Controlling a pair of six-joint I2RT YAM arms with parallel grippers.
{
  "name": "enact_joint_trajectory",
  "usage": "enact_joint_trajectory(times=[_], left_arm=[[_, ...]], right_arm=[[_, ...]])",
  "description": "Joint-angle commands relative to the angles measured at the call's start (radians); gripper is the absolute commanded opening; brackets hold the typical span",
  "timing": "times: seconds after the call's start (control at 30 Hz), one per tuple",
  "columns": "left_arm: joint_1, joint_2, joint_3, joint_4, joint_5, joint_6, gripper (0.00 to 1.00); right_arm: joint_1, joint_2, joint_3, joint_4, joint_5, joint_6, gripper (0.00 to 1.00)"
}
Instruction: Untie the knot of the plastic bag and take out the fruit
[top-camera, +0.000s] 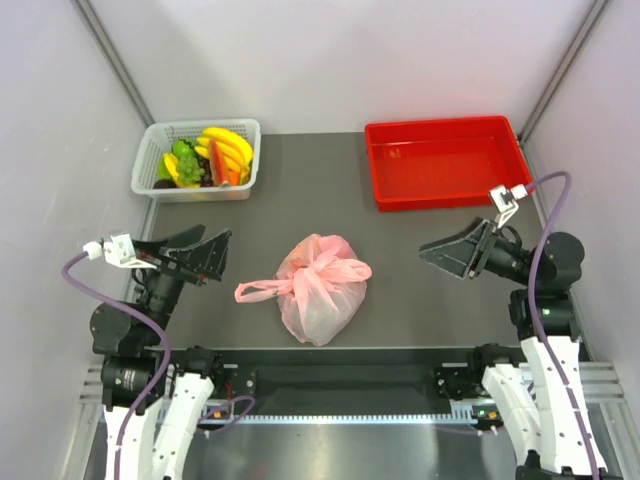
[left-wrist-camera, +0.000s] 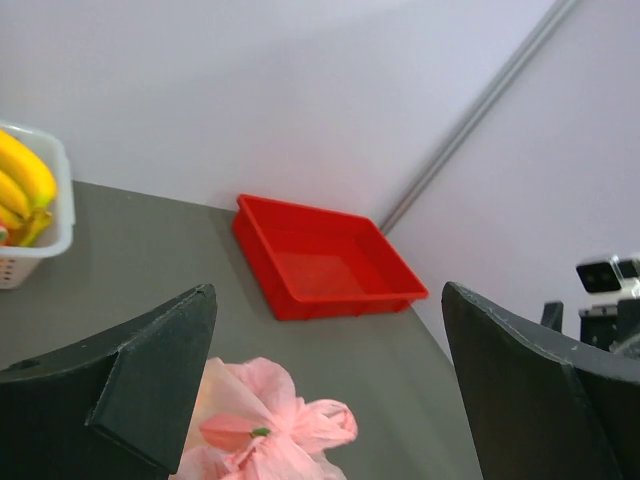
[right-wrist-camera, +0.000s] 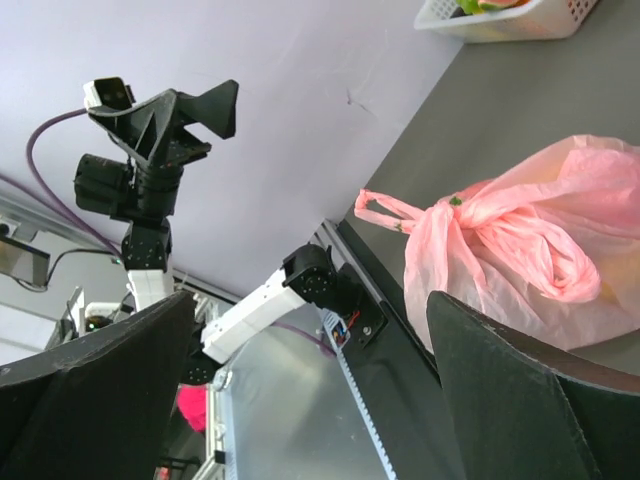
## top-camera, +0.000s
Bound white plastic basket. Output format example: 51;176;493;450
131;119;261;203

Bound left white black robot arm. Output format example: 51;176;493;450
83;225;232;479

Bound pink plastic bag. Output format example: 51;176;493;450
234;234;372;347

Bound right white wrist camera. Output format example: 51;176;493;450
489;184;533;229

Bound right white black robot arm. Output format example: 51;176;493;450
418;218;614;479

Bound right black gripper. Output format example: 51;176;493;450
418;215;538;285

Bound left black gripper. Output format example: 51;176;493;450
133;222;233;342

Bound green apple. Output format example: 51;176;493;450
172;139;194;158

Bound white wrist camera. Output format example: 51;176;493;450
82;233;138;269
489;184;533;229

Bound yellow banana bunch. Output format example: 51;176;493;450
194;126;254;185

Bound green grape bunch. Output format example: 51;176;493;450
177;155;200;185

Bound red plastic tray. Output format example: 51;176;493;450
365;116;532;212

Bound dark purple grapes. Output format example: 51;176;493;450
197;156;214;188

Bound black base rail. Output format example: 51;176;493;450
214;347;485;417

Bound watermelon slice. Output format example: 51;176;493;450
209;140;231;187

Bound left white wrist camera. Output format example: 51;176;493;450
82;233;138;269

